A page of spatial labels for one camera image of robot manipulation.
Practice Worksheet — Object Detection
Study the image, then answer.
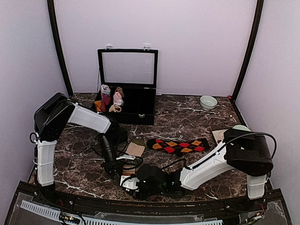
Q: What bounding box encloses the black box with glass lid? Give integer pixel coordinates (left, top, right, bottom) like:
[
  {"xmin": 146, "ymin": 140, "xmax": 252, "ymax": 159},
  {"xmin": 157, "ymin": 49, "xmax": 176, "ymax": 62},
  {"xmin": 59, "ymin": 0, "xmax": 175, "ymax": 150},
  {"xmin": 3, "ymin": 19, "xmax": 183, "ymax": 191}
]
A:
[{"xmin": 98, "ymin": 48, "xmax": 159, "ymax": 125}]

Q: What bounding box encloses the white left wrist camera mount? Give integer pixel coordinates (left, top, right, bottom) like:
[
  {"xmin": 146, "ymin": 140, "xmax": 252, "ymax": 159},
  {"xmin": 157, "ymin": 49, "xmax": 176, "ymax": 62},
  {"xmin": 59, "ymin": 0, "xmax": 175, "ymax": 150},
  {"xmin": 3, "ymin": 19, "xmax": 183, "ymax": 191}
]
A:
[{"xmin": 116, "ymin": 154, "xmax": 135, "ymax": 160}]

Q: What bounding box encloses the striped beige maroon sock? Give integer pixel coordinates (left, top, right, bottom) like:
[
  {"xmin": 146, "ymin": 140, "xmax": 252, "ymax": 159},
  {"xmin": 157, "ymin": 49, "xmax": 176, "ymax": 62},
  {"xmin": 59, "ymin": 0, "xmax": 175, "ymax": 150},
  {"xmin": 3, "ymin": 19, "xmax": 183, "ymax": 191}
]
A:
[{"xmin": 123, "ymin": 139, "xmax": 145, "ymax": 176}]

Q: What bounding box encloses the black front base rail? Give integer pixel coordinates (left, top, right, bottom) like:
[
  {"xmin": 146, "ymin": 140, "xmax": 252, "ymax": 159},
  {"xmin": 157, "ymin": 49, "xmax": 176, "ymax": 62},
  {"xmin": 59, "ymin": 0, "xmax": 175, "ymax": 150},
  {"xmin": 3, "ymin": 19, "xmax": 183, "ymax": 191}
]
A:
[{"xmin": 18, "ymin": 182, "xmax": 268, "ymax": 221}]

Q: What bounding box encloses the square floral plate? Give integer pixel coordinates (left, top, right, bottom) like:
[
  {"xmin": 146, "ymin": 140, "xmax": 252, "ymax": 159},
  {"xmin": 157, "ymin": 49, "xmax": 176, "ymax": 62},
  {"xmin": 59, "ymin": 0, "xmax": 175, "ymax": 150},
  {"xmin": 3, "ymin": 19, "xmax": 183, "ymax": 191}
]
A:
[{"xmin": 211, "ymin": 129, "xmax": 227, "ymax": 144}]

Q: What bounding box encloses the pink white rolled sock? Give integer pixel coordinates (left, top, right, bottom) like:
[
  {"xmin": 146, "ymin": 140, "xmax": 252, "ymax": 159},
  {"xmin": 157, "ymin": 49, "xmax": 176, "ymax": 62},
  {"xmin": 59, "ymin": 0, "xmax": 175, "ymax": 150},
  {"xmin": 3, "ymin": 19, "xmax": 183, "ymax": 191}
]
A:
[{"xmin": 113, "ymin": 92, "xmax": 124, "ymax": 106}]

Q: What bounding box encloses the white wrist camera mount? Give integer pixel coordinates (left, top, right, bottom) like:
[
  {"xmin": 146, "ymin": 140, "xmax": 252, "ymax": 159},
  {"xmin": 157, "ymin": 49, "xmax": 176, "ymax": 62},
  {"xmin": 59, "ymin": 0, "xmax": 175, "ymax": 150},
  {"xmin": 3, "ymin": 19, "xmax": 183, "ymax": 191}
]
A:
[
  {"xmin": 116, "ymin": 154, "xmax": 135, "ymax": 160},
  {"xmin": 119, "ymin": 175, "xmax": 139, "ymax": 191}
]

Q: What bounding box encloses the orange rolled sock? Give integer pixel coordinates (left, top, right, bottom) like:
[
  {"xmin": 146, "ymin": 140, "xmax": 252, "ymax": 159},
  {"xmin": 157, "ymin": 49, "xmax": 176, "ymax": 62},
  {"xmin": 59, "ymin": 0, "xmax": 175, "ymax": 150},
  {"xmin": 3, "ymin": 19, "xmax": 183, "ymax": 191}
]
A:
[{"xmin": 94, "ymin": 100, "xmax": 102, "ymax": 112}]

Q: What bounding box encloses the black frame post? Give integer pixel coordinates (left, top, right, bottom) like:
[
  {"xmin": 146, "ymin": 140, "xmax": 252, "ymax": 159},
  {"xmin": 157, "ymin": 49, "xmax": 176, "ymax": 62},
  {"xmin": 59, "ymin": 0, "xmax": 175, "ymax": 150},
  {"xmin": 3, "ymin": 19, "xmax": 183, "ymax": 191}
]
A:
[
  {"xmin": 46, "ymin": 0, "xmax": 74, "ymax": 97},
  {"xmin": 231, "ymin": 0, "xmax": 265, "ymax": 103}
]

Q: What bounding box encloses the beige rolled sock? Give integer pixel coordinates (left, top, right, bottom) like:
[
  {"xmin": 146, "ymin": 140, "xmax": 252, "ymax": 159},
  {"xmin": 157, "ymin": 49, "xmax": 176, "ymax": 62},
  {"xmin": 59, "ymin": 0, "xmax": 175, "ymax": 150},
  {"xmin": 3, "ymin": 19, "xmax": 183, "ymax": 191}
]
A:
[{"xmin": 109, "ymin": 104, "xmax": 122, "ymax": 113}]

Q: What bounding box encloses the pale green bowl on plate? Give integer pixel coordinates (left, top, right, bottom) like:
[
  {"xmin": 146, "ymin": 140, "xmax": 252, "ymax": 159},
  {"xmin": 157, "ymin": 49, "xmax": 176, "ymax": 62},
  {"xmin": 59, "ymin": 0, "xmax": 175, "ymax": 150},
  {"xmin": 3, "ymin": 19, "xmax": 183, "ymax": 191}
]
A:
[{"xmin": 233, "ymin": 124, "xmax": 250, "ymax": 131}]

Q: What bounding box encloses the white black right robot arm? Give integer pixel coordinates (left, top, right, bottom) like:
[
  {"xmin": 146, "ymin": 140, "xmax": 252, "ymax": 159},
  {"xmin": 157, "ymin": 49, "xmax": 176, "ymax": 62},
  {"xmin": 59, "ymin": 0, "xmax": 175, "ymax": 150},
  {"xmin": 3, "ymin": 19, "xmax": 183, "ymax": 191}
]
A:
[{"xmin": 133, "ymin": 129, "xmax": 275, "ymax": 212}]

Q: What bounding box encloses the small circuit board right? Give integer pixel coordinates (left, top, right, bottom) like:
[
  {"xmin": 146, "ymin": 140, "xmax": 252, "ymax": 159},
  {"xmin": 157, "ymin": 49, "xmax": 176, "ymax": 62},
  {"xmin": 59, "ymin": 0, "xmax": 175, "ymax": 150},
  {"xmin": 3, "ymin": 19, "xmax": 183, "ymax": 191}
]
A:
[{"xmin": 246, "ymin": 213, "xmax": 264, "ymax": 223}]

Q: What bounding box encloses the small circuit board left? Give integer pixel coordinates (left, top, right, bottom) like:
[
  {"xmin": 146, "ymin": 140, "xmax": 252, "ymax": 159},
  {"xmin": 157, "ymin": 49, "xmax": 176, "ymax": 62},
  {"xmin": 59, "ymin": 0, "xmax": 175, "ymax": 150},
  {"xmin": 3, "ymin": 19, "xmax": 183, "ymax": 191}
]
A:
[{"xmin": 59, "ymin": 213, "xmax": 81, "ymax": 225}]

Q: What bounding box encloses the brown rolled sock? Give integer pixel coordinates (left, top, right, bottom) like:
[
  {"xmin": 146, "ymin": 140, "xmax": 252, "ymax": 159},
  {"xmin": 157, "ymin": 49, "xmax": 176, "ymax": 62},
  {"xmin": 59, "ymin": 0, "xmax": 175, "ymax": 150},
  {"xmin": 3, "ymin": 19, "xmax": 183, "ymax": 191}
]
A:
[{"xmin": 116, "ymin": 87, "xmax": 125, "ymax": 98}]

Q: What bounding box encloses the pale green bowl at back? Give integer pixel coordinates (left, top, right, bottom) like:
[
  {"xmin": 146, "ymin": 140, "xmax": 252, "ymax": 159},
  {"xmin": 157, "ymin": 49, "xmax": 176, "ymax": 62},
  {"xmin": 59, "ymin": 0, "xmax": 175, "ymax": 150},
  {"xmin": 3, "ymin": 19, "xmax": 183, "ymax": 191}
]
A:
[{"xmin": 200, "ymin": 95, "xmax": 218, "ymax": 111}]

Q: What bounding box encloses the white slotted cable duct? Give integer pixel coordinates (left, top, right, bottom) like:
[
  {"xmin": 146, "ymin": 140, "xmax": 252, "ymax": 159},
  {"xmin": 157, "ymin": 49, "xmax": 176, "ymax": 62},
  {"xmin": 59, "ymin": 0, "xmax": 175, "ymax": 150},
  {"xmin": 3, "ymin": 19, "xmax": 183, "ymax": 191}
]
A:
[{"xmin": 19, "ymin": 199, "xmax": 225, "ymax": 225}]

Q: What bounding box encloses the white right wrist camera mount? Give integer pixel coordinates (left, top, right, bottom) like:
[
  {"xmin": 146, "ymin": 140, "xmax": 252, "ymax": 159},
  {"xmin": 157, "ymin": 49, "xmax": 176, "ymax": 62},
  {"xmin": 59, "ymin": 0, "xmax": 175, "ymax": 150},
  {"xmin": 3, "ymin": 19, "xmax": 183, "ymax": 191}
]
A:
[{"xmin": 119, "ymin": 175, "xmax": 139, "ymax": 191}]

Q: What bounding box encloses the black right frame post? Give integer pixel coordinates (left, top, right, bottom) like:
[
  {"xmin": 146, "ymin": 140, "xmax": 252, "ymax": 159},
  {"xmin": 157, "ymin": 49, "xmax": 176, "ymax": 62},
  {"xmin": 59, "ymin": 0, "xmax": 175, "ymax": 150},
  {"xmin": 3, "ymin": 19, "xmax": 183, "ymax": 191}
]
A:
[{"xmin": 231, "ymin": 0, "xmax": 265, "ymax": 103}]

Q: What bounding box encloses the black left frame post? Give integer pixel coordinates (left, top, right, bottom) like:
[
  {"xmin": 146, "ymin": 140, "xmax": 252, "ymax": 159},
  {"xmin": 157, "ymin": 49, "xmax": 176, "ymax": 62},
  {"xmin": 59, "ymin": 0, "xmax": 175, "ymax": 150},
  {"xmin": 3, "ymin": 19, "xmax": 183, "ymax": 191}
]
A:
[{"xmin": 46, "ymin": 0, "xmax": 74, "ymax": 97}]

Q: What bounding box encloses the small circuit board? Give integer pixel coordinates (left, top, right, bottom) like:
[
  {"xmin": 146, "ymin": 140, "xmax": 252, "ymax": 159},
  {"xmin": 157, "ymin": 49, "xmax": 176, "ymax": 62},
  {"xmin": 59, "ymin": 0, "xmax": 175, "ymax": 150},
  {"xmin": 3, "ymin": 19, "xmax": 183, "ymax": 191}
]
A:
[
  {"xmin": 246, "ymin": 213, "xmax": 264, "ymax": 223},
  {"xmin": 59, "ymin": 213, "xmax": 81, "ymax": 225}
]

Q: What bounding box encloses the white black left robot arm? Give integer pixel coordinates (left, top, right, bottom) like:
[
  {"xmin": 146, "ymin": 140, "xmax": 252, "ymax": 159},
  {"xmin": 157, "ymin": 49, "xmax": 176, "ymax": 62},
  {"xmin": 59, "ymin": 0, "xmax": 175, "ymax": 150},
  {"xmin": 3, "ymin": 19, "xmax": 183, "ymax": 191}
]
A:
[{"xmin": 30, "ymin": 93, "xmax": 128, "ymax": 206}]

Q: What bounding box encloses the black argyle orange red sock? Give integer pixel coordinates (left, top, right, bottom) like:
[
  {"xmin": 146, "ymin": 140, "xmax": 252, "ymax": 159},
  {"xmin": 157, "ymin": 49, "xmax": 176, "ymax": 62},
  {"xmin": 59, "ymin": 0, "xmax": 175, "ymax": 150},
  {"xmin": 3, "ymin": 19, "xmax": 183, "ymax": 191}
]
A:
[{"xmin": 146, "ymin": 138, "xmax": 210, "ymax": 157}]

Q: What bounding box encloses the multicolour rolled sock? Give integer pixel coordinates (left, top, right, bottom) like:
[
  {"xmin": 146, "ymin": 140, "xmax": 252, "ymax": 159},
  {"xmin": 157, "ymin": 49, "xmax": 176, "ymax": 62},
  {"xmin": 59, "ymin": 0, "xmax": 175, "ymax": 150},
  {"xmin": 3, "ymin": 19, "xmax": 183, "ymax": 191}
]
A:
[{"xmin": 100, "ymin": 84, "xmax": 111, "ymax": 96}]

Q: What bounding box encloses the magenta rolled sock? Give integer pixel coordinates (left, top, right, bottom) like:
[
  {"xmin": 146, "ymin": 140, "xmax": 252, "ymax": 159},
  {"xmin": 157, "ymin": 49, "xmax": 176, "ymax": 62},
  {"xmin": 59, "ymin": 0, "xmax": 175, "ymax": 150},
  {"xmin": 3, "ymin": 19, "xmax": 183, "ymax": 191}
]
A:
[{"xmin": 100, "ymin": 93, "xmax": 111, "ymax": 112}]

